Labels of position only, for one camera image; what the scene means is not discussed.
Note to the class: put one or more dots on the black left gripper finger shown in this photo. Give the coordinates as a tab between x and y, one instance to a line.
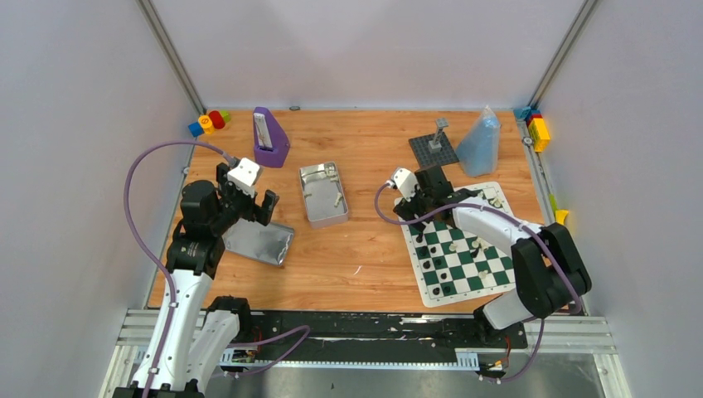
222	171
265	210

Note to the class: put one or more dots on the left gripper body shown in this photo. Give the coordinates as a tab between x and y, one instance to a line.
244	199

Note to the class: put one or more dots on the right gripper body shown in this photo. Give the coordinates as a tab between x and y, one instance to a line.
419	206

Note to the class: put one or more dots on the silver metal tin box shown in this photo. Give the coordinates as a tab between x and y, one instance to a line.
323	195

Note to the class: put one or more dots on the green white chess board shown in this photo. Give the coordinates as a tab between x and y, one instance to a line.
452	266

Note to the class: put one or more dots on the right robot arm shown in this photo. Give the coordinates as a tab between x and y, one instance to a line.
549	271

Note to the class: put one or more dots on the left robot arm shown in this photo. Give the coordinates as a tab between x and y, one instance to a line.
180	361

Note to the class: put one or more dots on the silver tin lid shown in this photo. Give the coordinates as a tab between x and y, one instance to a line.
265	244

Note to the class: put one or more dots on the dark grey lego baseplate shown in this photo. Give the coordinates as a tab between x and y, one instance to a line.
426	156

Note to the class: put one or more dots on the grey lego tower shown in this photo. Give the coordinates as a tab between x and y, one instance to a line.
434	144

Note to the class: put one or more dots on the blue wooden block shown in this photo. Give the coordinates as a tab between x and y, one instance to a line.
195	129

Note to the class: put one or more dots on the red wooden cylinder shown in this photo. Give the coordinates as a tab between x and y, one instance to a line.
217	119

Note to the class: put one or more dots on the yellow wooden cylinder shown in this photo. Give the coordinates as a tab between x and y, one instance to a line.
206	124

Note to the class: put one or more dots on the green wooden block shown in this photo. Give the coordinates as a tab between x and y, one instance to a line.
225	116

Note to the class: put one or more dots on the purple metronome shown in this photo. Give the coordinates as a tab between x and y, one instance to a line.
272	145

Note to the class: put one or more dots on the blue plastic bag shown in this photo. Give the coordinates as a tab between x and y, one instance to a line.
477	152

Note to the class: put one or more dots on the colourful lego brick stack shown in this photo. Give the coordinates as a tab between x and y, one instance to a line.
536	126

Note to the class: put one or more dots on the yellow curved block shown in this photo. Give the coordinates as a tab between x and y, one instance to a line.
560	214

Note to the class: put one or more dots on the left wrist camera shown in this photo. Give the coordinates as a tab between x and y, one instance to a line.
245	176

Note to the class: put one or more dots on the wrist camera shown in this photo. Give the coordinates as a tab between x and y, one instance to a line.
406	182
245	176

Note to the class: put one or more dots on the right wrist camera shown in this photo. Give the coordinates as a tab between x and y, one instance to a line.
406	182

